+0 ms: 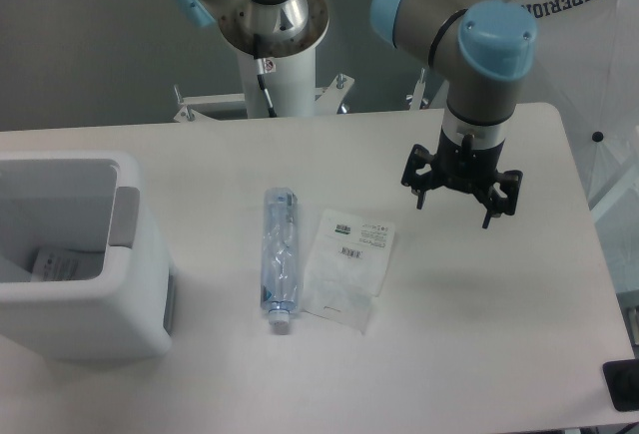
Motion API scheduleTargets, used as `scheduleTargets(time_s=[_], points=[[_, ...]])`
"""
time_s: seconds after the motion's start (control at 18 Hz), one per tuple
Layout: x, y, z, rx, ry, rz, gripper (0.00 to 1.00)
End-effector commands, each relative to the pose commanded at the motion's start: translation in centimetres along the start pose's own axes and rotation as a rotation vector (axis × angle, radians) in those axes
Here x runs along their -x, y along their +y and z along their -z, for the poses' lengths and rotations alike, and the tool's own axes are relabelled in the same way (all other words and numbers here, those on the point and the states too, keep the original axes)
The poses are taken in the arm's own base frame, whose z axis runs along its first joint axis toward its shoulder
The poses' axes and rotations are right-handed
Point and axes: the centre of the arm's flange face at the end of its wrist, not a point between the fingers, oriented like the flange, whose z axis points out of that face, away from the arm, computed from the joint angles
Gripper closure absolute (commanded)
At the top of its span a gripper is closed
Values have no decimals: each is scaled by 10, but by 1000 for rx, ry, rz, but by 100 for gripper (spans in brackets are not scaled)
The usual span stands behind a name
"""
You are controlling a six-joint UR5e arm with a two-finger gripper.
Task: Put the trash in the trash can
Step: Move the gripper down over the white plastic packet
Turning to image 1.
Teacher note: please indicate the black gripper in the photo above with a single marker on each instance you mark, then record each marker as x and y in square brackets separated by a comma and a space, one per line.
[463, 167]

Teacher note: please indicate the white plastic packaging bag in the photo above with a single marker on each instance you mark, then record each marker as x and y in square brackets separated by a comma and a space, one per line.
[346, 267]

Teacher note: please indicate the crushed clear plastic bottle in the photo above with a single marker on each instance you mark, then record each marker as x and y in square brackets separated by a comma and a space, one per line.
[281, 269]

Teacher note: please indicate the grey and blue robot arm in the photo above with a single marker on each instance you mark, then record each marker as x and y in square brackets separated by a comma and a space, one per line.
[483, 49]

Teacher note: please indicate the white plastic trash can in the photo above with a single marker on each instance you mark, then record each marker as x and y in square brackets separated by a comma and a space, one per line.
[92, 201]

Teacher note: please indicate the white paper trash in bin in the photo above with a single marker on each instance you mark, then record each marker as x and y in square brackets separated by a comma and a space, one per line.
[58, 264]

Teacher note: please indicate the white umbrella with lettering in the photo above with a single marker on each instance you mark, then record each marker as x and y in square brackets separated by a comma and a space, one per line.
[586, 66]

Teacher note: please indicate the black device at table edge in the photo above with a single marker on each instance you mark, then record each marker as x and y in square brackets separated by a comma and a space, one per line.
[621, 377]

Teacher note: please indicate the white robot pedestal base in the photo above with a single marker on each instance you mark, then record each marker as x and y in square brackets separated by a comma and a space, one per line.
[311, 83]

